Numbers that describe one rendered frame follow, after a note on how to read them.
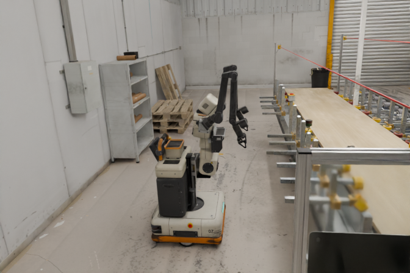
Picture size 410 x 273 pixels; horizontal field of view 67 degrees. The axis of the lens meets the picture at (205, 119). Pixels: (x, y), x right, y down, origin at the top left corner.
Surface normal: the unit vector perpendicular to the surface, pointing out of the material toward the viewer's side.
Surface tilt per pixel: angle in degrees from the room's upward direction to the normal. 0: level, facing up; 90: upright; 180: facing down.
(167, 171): 90
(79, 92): 90
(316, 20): 90
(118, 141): 90
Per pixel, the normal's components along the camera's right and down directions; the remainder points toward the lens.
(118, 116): -0.12, 0.28
